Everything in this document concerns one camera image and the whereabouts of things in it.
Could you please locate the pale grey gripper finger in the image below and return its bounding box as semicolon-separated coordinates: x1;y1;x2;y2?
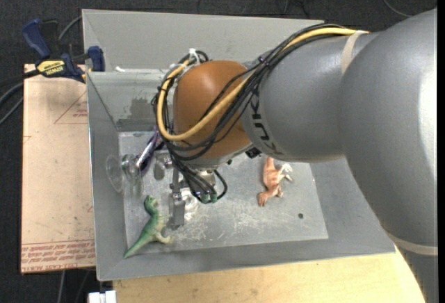
168;193;186;230

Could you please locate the green toy dinosaur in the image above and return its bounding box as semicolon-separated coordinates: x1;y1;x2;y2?
123;194;174;259

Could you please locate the small clear glass thing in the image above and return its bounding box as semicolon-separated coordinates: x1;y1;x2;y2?
152;159;167;181

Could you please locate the grey metal bin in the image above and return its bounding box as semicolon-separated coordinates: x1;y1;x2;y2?
81;8;398;282

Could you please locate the purple thin tool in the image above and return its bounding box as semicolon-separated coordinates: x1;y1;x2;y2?
136;130;165;171

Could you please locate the clear wine glass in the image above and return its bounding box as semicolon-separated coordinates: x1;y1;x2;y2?
105;153;145;195

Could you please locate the orange toy dinosaur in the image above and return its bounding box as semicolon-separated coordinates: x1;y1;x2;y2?
257;156;295;208

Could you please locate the brown cardboard board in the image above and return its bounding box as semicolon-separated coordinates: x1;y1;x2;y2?
20;63;97;275

